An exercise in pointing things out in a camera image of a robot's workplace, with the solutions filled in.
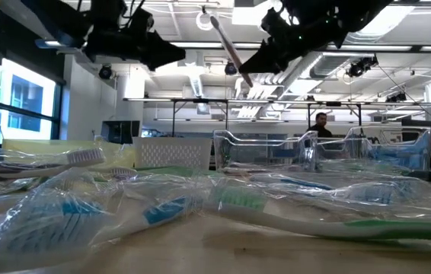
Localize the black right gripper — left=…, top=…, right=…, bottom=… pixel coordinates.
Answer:
left=238, top=0, right=350, bottom=75

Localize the black ceiling device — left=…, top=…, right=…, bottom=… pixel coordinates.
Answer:
left=346, top=55, right=379, bottom=79

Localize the white perforated plastic basket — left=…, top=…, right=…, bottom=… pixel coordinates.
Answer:
left=132, top=136, right=214, bottom=171

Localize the white cable coil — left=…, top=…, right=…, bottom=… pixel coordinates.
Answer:
left=195, top=9, right=218, bottom=32

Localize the person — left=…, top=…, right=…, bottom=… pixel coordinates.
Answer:
left=306, top=112, right=334, bottom=139

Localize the black ceiling camera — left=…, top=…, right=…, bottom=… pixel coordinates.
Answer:
left=98, top=63, right=114, bottom=81
left=224, top=59, right=239, bottom=76

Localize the yellow plastic bin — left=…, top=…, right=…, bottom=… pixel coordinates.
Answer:
left=1, top=138, right=137, bottom=169

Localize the clear plastic bin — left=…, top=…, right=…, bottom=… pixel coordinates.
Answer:
left=212, top=129, right=318, bottom=173
left=315, top=125, right=431, bottom=171

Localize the green toothbrush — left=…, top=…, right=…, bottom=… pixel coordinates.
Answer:
left=202, top=184, right=431, bottom=252
left=321, top=159, right=410, bottom=172

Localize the large window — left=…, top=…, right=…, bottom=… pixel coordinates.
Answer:
left=0, top=56, right=63, bottom=141

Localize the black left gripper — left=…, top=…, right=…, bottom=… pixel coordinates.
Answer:
left=84, top=5, right=187, bottom=72

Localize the blue toothbrush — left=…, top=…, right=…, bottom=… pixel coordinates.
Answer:
left=249, top=171, right=417, bottom=205
left=0, top=167, right=205, bottom=274

